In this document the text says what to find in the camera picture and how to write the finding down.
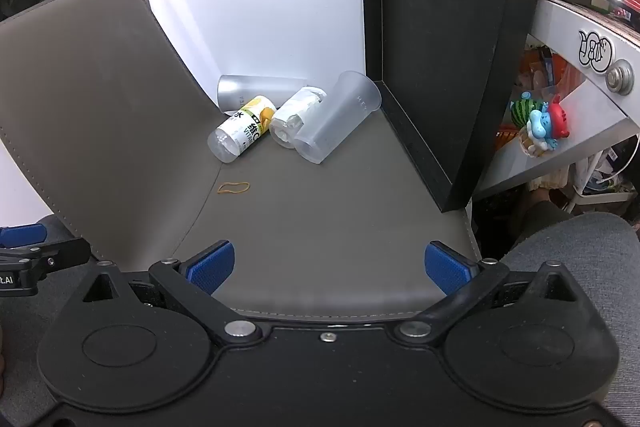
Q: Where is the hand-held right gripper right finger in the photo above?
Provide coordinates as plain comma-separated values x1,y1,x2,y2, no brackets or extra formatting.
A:
394,240,584,344

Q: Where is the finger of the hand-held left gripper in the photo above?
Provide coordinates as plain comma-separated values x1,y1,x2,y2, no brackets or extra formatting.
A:
0,222,92,277

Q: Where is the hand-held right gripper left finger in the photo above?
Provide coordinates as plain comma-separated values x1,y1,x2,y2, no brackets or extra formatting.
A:
80,240,264,346

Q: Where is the clear frosted plastic cup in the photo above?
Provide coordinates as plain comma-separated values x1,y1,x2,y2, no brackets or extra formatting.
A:
294,70,382,166

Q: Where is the grey frosted plastic cup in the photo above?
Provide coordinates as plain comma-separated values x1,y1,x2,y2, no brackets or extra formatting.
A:
217,75,309,114

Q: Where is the black upright panel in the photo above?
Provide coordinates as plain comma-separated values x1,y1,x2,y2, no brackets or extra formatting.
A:
358,0,547,214

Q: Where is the grey leather mat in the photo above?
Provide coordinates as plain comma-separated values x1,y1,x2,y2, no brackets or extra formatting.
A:
0,0,484,323

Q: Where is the yellow label plastic bottle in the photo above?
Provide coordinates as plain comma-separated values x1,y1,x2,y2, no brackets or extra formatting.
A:
207,95,277,164

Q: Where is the white label clear bottle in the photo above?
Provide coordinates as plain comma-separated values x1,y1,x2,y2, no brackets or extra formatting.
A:
269,85,328,150

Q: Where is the blue and red toy figure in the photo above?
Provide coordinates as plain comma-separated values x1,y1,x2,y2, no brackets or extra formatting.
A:
519,101,571,158

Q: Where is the watermelon toy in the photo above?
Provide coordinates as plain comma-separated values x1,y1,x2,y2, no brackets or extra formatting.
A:
509,98,544,128

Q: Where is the round metal knob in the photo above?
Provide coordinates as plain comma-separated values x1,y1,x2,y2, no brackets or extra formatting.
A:
605,59,635,96

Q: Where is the white cable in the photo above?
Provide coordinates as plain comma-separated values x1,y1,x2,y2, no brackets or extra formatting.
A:
589,133,640,188

